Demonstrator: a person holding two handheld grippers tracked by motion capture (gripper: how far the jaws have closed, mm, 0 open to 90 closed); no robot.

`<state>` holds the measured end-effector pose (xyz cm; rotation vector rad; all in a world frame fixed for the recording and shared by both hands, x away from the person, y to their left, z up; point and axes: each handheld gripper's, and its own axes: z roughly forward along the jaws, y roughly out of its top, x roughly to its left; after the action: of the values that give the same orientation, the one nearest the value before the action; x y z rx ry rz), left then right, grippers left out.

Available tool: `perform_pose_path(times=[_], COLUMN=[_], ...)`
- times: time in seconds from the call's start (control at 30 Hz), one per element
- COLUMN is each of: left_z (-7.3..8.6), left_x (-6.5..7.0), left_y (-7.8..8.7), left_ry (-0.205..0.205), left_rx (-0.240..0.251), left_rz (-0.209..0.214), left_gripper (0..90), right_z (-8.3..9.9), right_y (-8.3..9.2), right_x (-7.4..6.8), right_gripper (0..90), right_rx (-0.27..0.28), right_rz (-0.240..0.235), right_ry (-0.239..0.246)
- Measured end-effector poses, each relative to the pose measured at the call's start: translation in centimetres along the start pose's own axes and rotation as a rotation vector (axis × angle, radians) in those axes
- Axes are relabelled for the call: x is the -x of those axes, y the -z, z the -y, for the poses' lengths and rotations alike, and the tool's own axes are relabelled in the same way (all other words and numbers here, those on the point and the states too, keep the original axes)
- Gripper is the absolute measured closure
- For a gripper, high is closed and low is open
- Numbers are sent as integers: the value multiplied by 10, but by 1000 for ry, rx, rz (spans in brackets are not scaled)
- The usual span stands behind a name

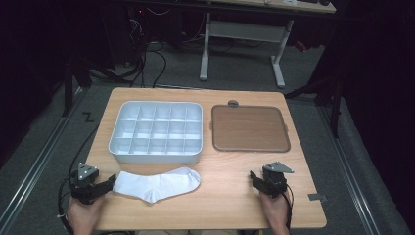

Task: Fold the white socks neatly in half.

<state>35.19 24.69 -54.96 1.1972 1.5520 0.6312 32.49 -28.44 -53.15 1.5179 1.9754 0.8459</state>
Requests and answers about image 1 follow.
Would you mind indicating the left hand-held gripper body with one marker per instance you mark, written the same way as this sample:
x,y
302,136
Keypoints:
x,y
85,186

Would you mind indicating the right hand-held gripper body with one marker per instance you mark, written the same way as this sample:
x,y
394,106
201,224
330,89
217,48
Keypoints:
x,y
274,181

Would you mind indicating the white sock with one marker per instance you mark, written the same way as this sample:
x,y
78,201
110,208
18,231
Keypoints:
x,y
156,186

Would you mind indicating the white compartment box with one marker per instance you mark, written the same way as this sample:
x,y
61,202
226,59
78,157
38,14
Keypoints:
x,y
156,130

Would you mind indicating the person's left hand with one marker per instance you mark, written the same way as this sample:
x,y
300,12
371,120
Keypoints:
x,y
83,217

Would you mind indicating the grey tape piece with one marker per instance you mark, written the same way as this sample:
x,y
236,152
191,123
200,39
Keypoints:
x,y
317,197

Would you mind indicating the brown tray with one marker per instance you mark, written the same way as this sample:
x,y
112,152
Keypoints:
x,y
249,129

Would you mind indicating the grey round knob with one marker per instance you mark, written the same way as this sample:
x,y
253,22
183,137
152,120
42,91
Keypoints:
x,y
233,103

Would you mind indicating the black metal stand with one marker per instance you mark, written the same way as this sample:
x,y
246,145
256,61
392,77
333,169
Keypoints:
x,y
68,88
334,98

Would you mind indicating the desk with white legs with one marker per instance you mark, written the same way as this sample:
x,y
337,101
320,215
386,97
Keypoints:
x,y
244,31

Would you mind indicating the metal floor rail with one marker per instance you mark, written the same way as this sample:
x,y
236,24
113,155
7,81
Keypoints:
x,y
350,173
36,166

